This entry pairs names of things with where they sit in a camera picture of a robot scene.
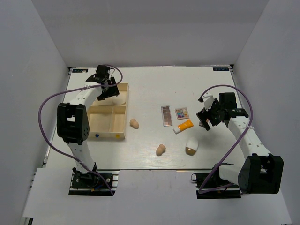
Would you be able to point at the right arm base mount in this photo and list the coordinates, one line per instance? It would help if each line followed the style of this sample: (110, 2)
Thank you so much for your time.
(215, 185)

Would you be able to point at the colourful square eyeshadow palette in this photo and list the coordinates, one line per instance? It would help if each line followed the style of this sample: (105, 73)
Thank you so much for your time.
(182, 113)

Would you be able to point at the long brown eyeshadow palette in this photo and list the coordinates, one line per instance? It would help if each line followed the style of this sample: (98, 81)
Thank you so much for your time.
(166, 116)

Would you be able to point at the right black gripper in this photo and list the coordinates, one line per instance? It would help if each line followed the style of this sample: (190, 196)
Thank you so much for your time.
(204, 114)

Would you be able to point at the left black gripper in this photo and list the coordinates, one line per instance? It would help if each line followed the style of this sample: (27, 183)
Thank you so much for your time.
(113, 91)

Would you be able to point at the round white powder puff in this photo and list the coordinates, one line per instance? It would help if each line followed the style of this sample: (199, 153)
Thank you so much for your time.
(119, 100)

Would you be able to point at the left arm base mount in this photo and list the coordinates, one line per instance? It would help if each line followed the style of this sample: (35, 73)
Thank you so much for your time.
(87, 184)

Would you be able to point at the wooden compartment box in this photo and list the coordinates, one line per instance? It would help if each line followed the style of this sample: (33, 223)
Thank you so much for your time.
(108, 121)

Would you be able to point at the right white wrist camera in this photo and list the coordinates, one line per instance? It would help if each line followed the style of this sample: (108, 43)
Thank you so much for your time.
(207, 99)

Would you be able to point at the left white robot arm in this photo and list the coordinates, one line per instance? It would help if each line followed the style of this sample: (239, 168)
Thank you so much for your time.
(72, 122)

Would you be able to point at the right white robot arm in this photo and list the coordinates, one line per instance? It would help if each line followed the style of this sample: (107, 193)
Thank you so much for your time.
(260, 172)

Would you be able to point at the beige sponge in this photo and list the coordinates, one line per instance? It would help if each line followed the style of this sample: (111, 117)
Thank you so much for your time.
(160, 150)
(133, 123)

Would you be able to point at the orange sunscreen tube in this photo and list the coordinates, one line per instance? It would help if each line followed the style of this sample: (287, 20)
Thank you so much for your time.
(183, 126)

